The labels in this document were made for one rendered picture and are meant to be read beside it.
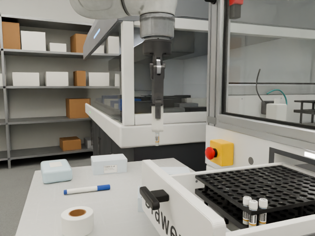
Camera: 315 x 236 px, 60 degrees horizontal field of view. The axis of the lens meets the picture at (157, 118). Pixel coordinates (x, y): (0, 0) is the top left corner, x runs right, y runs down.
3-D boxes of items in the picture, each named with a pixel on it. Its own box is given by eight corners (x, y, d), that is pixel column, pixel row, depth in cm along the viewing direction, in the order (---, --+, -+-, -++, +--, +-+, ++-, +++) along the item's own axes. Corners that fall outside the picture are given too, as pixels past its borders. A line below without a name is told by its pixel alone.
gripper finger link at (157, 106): (160, 99, 71) (161, 99, 68) (160, 118, 72) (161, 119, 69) (154, 99, 71) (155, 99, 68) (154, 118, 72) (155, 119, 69)
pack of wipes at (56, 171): (72, 180, 94) (72, 167, 93) (42, 185, 90) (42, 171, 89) (67, 168, 107) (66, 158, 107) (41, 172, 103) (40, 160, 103)
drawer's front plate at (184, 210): (211, 312, 32) (213, 223, 31) (141, 208, 59) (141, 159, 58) (223, 307, 33) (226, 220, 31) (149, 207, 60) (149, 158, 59)
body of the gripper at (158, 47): (173, 37, 67) (173, 75, 68) (169, 42, 75) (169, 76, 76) (142, 37, 66) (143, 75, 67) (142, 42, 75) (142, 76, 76)
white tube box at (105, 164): (93, 175, 99) (92, 161, 99) (91, 168, 107) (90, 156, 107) (127, 172, 103) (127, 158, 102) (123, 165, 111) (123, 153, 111)
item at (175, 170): (154, 178, 96) (154, 173, 96) (154, 171, 105) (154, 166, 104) (191, 178, 96) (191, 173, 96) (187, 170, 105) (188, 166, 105)
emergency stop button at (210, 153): (210, 161, 83) (210, 148, 83) (203, 158, 87) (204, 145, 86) (218, 160, 84) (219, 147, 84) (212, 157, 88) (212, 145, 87)
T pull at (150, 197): (153, 212, 40) (152, 202, 40) (138, 193, 47) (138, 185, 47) (175, 208, 41) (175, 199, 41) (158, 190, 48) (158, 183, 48)
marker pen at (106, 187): (63, 195, 81) (63, 190, 81) (63, 193, 82) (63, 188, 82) (110, 189, 85) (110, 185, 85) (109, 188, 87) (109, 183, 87)
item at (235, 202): (251, 215, 40) (251, 211, 40) (195, 178, 56) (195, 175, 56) (261, 213, 40) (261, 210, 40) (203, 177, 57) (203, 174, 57)
